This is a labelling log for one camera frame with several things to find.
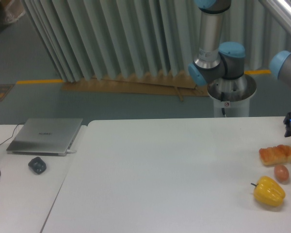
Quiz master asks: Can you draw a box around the brown egg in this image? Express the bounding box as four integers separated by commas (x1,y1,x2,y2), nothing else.
274,165,290,182

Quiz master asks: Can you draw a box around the silver closed laptop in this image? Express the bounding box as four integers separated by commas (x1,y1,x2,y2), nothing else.
6,118,82,155

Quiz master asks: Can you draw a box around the clear plastic bag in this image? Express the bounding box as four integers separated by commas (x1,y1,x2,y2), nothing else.
0,0,25,25

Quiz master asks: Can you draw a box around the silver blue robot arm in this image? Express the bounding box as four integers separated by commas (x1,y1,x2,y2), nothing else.
188,0,291,137

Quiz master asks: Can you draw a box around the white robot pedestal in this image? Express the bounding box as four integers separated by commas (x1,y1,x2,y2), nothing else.
207,74,257,117

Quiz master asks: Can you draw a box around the small black case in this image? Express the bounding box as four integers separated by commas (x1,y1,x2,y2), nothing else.
28,157,47,175

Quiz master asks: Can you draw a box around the white usb cable plug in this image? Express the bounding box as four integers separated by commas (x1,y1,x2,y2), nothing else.
66,150,77,154

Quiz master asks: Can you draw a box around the yellow bell pepper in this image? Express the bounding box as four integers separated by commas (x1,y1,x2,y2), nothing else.
251,176,286,207

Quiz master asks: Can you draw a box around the flat brown cardboard sheet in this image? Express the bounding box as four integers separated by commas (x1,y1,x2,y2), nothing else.
62,72,208,101

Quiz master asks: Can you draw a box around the orange bread loaf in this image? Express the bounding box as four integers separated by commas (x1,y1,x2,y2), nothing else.
259,145,291,166

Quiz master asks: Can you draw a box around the pale green folding curtain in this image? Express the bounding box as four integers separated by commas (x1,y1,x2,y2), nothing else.
22,0,291,82

